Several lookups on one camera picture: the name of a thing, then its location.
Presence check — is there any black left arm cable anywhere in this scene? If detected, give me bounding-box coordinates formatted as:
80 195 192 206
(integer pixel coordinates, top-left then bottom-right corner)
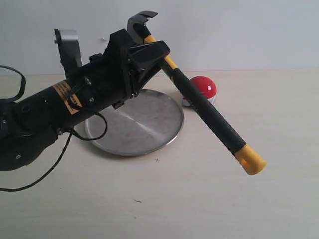
0 65 108 192

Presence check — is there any red dome push button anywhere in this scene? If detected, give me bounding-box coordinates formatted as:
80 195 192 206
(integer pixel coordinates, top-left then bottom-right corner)
190 76 217 105

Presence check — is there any yellow black claw hammer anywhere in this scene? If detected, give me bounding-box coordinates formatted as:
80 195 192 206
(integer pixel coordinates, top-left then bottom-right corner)
127 10 268 176

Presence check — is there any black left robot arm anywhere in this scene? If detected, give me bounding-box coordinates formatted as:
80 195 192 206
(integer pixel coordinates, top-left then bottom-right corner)
0 10 170 171

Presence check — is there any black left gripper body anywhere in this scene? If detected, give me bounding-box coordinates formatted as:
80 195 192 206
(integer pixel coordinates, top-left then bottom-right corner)
102 28 160 110

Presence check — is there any round steel plate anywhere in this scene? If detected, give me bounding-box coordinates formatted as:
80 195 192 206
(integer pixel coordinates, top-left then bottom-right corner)
85 89 184 156

